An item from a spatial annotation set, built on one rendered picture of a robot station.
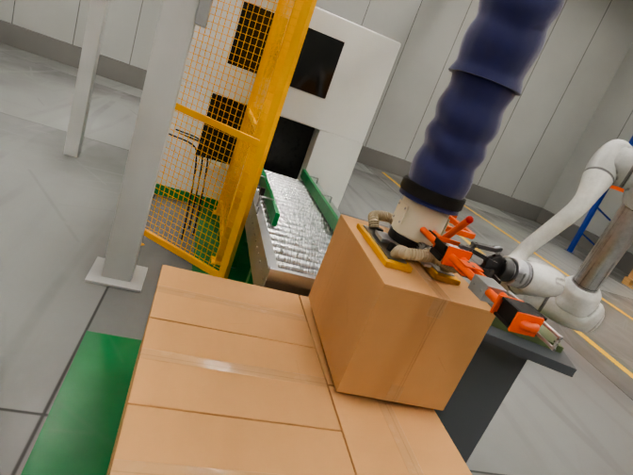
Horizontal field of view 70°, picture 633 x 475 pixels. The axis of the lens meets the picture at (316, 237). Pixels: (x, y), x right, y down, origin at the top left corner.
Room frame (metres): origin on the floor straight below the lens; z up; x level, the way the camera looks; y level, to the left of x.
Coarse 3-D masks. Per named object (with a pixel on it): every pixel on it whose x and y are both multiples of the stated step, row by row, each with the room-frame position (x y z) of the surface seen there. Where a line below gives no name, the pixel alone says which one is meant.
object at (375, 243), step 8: (360, 224) 1.68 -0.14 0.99; (360, 232) 1.65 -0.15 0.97; (368, 232) 1.62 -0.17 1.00; (368, 240) 1.55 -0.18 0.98; (376, 240) 1.54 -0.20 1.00; (376, 248) 1.48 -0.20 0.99; (384, 248) 1.49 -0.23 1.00; (392, 248) 1.48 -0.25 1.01; (384, 256) 1.42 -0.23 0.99; (384, 264) 1.38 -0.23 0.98; (392, 264) 1.39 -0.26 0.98; (400, 264) 1.41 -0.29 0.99; (408, 264) 1.43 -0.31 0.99
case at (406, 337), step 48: (336, 240) 1.73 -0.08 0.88; (336, 288) 1.55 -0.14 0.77; (384, 288) 1.24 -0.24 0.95; (432, 288) 1.34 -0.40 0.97; (336, 336) 1.39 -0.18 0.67; (384, 336) 1.26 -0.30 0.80; (432, 336) 1.30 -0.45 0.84; (480, 336) 1.35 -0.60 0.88; (336, 384) 1.25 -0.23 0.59; (384, 384) 1.28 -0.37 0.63; (432, 384) 1.33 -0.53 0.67
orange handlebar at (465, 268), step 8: (456, 224) 1.81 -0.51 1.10; (424, 232) 1.47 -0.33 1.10; (464, 232) 1.68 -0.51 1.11; (472, 232) 1.72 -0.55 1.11; (432, 240) 1.41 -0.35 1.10; (448, 256) 1.30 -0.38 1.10; (456, 256) 1.28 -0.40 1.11; (456, 264) 1.25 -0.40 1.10; (464, 264) 1.22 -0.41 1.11; (472, 264) 1.25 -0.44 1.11; (464, 272) 1.20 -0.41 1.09; (472, 272) 1.19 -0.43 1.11; (480, 272) 1.22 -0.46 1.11; (488, 296) 1.09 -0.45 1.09; (496, 296) 1.07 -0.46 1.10; (528, 328) 0.96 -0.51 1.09; (536, 328) 0.96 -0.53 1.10
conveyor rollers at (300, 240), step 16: (272, 176) 3.89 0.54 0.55; (272, 192) 3.43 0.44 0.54; (288, 192) 3.57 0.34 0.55; (304, 192) 3.79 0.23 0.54; (288, 208) 3.12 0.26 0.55; (304, 208) 3.27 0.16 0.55; (288, 224) 2.77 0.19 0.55; (304, 224) 2.89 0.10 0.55; (320, 224) 3.02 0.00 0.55; (272, 240) 2.38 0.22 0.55; (288, 240) 2.49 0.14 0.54; (304, 240) 2.61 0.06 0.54; (320, 240) 2.73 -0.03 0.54; (288, 256) 2.24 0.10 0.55; (304, 256) 2.34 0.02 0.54; (320, 256) 2.46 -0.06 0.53; (304, 272) 2.15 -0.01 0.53
